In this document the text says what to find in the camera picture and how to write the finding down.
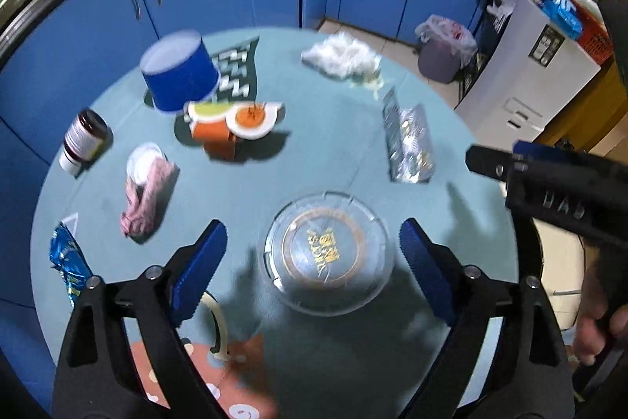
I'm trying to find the blue paper bucket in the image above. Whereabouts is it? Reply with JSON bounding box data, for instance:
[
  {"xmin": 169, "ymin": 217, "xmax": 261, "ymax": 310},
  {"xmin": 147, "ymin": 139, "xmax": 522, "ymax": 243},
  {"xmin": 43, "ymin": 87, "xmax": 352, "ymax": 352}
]
[{"xmin": 140, "ymin": 30, "xmax": 221, "ymax": 113}]

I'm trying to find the white round lid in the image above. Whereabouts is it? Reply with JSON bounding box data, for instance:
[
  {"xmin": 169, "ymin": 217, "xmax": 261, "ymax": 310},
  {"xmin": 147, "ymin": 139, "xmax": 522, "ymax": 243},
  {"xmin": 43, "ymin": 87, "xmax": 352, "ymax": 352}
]
[{"xmin": 126, "ymin": 143, "xmax": 164, "ymax": 187}]

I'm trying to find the orange dotted mat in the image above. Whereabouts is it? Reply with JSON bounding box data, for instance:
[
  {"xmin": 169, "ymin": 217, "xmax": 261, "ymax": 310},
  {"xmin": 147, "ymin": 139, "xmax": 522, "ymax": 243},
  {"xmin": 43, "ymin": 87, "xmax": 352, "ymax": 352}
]
[{"xmin": 130, "ymin": 335, "xmax": 278, "ymax": 419}]

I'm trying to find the orange box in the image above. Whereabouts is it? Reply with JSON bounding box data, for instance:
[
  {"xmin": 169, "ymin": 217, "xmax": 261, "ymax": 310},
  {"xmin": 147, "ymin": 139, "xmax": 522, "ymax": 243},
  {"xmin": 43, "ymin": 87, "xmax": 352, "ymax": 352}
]
[{"xmin": 191, "ymin": 119, "xmax": 239, "ymax": 161}]

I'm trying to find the white appliance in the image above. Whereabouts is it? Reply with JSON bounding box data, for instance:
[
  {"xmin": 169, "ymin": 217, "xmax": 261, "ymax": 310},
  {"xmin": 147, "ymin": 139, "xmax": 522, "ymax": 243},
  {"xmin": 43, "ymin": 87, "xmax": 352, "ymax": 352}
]
[{"xmin": 454, "ymin": 0, "xmax": 602, "ymax": 155}]

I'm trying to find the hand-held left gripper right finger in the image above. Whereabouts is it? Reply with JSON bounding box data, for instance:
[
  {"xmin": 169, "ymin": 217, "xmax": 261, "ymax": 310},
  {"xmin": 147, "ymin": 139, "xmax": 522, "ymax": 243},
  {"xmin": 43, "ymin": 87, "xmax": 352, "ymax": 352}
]
[{"xmin": 397, "ymin": 218, "xmax": 576, "ymax": 419}]

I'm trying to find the brown medicine bottle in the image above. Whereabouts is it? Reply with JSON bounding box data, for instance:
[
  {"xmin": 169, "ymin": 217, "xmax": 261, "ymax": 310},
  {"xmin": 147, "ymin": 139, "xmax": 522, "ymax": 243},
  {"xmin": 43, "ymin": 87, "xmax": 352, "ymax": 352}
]
[{"xmin": 59, "ymin": 109, "xmax": 110, "ymax": 177}]

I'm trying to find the pink cloth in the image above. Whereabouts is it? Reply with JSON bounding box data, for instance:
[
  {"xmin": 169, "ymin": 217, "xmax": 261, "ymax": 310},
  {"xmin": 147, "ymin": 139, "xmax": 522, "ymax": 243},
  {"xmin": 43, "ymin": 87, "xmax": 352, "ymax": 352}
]
[{"xmin": 120, "ymin": 159, "xmax": 178, "ymax": 238}]

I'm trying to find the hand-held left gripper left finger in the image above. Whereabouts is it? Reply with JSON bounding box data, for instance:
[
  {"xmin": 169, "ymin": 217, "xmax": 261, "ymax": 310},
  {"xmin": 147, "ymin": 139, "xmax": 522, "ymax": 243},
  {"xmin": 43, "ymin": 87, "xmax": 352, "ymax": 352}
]
[{"xmin": 51, "ymin": 219, "xmax": 229, "ymax": 419}]

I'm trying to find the wooden cabinet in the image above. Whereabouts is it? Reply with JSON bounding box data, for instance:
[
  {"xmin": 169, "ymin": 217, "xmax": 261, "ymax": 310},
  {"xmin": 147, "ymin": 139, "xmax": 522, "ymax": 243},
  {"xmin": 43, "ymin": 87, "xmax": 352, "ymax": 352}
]
[{"xmin": 542, "ymin": 56, "xmax": 628, "ymax": 152}]

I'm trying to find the clear round plastic lid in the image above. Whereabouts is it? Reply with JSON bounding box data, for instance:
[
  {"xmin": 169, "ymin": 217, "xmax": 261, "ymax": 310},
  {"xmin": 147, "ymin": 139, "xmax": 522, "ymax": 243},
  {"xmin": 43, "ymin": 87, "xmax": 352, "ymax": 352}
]
[{"xmin": 264, "ymin": 190, "xmax": 396, "ymax": 316}]

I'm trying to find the blue foil snack packet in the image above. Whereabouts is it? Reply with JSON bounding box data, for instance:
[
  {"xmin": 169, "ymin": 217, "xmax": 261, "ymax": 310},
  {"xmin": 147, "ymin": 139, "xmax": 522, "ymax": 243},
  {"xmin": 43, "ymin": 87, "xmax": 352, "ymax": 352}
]
[{"xmin": 49, "ymin": 223, "xmax": 94, "ymax": 307}]

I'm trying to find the red plastic basket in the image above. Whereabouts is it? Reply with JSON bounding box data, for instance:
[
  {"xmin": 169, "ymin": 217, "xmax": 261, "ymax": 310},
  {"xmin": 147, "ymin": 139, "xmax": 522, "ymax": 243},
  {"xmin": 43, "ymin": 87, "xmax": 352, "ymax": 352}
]
[{"xmin": 569, "ymin": 0, "xmax": 616, "ymax": 66}]

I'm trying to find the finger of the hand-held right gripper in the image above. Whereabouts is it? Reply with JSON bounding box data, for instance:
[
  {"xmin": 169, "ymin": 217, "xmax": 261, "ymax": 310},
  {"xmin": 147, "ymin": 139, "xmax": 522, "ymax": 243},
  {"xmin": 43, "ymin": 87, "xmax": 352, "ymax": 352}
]
[
  {"xmin": 513, "ymin": 141, "xmax": 592, "ymax": 159},
  {"xmin": 465, "ymin": 145, "xmax": 528, "ymax": 184}
]

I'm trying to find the dark green zigzag placemat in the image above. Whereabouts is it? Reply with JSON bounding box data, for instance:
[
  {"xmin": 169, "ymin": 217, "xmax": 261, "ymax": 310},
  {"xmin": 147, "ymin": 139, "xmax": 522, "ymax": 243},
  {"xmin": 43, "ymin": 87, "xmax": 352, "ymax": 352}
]
[{"xmin": 143, "ymin": 36, "xmax": 261, "ymax": 142}]

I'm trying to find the blue and white packet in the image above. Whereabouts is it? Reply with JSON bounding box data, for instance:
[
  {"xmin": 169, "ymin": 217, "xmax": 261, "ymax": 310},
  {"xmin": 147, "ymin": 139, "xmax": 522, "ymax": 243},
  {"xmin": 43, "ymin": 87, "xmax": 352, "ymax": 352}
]
[{"xmin": 527, "ymin": 0, "xmax": 584, "ymax": 39}]

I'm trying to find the white and red plastic bag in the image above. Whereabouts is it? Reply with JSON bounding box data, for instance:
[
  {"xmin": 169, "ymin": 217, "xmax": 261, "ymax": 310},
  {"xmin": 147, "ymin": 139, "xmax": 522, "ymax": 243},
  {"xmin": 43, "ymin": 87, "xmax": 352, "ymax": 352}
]
[{"xmin": 414, "ymin": 14, "xmax": 478, "ymax": 61}]

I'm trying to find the person's right hand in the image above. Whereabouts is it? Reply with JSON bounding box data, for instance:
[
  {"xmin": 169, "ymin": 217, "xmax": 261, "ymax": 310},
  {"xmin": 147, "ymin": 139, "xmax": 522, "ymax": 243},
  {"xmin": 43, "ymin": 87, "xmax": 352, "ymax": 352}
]
[{"xmin": 573, "ymin": 247, "xmax": 628, "ymax": 367}]

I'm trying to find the grey trash bin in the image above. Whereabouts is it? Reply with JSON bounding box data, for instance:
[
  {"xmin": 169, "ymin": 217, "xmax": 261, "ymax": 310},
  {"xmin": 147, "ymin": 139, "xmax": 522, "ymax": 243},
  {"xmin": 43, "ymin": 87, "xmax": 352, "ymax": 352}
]
[{"xmin": 417, "ymin": 37, "xmax": 462, "ymax": 83}]

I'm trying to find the crumpled white plastic wrap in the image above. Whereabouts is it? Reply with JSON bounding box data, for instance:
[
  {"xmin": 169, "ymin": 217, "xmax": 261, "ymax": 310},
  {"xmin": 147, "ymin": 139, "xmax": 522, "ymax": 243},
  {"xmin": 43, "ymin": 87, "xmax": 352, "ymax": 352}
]
[{"xmin": 300, "ymin": 32, "xmax": 383, "ymax": 81}]

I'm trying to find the silver foil packet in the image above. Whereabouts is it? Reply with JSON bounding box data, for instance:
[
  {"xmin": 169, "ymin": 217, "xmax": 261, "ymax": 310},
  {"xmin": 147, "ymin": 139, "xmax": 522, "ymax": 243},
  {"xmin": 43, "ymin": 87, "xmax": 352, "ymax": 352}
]
[{"xmin": 382, "ymin": 88, "xmax": 438, "ymax": 185}]

